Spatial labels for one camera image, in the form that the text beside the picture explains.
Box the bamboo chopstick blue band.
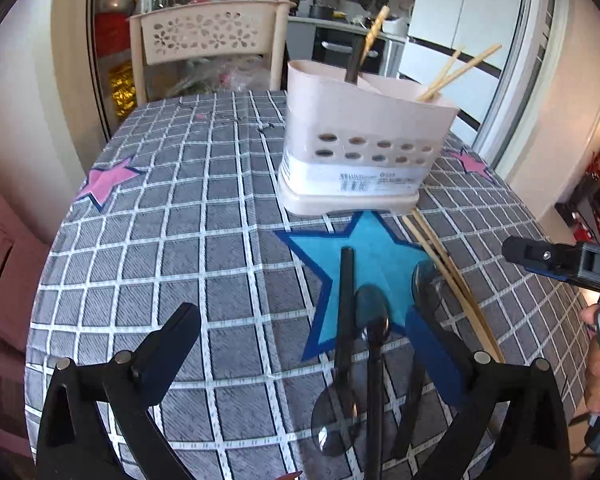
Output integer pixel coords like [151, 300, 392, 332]
[410, 209, 506, 363]

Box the plain bamboo chopstick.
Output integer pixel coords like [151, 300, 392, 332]
[402, 214, 496, 363]
[428, 44, 502, 101]
[417, 47, 463, 102]

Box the patterned orange wooden chopstick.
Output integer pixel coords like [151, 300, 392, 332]
[358, 6, 390, 66]

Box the right hand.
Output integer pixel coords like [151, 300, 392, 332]
[581, 304, 600, 416]

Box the grey checked tablecloth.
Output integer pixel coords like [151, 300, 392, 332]
[24, 92, 588, 479]

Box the pink cushion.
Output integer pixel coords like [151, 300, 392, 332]
[0, 176, 52, 356]

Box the beige plastic utensil holder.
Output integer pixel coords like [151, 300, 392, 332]
[277, 60, 458, 216]

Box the white refrigerator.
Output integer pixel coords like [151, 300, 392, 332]
[398, 0, 521, 145]

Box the black built-in oven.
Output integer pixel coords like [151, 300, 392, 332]
[312, 27, 386, 75]

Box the beige plastic chair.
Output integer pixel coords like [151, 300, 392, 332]
[129, 0, 294, 105]

